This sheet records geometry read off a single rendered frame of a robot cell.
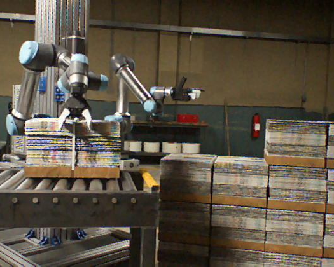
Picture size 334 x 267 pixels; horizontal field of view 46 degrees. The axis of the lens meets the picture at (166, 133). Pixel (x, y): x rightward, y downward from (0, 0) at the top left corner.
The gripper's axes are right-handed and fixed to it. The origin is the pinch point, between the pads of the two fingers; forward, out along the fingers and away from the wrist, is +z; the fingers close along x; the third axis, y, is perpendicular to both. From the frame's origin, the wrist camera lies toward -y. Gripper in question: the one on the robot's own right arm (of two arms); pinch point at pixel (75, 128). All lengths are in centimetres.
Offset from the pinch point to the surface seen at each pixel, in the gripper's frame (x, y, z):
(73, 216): -1.6, -2.7, 35.0
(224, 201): -76, 60, 10
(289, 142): -106, 34, -14
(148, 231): -27.3, 0.1, 39.7
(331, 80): -537, 559, -444
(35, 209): 10.7, -4.0, 32.9
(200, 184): -63, 60, 0
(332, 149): -125, 28, -8
